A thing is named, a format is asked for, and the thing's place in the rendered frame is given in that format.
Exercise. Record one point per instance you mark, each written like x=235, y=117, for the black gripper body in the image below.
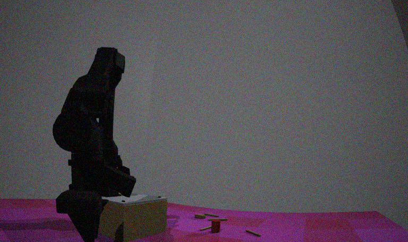
x=83, y=197

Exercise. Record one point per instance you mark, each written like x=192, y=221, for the dark brown cylinder with red top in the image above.
x=215, y=226

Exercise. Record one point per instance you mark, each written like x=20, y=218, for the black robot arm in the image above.
x=76, y=129

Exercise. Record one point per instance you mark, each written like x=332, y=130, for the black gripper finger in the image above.
x=104, y=202
x=85, y=224

